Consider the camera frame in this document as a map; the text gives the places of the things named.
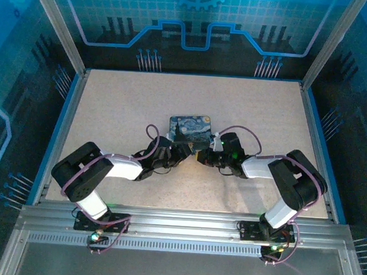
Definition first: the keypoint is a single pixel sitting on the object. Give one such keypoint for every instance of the starry night print tin box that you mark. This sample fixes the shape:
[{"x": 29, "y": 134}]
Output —
[{"x": 190, "y": 128}]

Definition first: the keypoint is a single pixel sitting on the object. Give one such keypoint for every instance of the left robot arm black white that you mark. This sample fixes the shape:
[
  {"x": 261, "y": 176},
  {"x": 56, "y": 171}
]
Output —
[{"x": 122, "y": 168}]

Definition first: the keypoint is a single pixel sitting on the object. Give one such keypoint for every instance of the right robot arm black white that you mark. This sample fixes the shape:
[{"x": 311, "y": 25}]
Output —
[{"x": 258, "y": 167}]

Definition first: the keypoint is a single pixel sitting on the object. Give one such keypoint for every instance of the left controller board green light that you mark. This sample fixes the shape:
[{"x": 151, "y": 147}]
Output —
[{"x": 95, "y": 237}]

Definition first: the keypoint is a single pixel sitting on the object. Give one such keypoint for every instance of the controller board green light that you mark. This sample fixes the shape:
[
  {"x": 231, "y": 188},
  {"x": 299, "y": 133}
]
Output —
[
  {"x": 95, "y": 237},
  {"x": 273, "y": 249}
]

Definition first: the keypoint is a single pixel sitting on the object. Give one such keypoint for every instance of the right controller board green light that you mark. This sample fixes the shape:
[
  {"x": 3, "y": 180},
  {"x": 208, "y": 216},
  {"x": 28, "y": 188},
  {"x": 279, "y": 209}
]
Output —
[{"x": 273, "y": 249}]

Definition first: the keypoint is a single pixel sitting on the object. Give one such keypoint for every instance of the grey metal panel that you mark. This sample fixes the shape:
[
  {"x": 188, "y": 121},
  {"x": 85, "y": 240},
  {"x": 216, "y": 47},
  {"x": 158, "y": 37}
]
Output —
[{"x": 178, "y": 269}]

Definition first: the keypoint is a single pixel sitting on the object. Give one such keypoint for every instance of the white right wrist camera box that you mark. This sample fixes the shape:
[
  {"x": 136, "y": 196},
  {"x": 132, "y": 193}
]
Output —
[{"x": 217, "y": 145}]

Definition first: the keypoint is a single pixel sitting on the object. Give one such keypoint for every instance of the aluminium mounting rail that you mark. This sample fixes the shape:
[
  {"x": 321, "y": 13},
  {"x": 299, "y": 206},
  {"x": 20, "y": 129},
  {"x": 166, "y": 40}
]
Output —
[{"x": 181, "y": 221}]

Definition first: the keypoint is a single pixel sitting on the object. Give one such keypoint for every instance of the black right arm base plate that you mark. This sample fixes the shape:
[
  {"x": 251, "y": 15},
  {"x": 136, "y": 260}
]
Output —
[{"x": 251, "y": 231}]

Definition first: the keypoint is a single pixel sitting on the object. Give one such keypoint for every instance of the aluminium side rail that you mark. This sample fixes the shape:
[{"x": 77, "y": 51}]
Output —
[
  {"x": 311, "y": 129},
  {"x": 67, "y": 121}
]

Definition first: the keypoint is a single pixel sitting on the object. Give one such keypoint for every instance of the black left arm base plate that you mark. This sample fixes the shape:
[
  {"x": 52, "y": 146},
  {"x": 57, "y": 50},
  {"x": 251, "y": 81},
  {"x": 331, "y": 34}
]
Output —
[{"x": 83, "y": 222}]

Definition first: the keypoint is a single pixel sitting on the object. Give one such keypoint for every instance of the aluminium frame post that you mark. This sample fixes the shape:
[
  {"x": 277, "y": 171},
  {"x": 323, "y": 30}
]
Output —
[
  {"x": 332, "y": 43},
  {"x": 57, "y": 27}
]

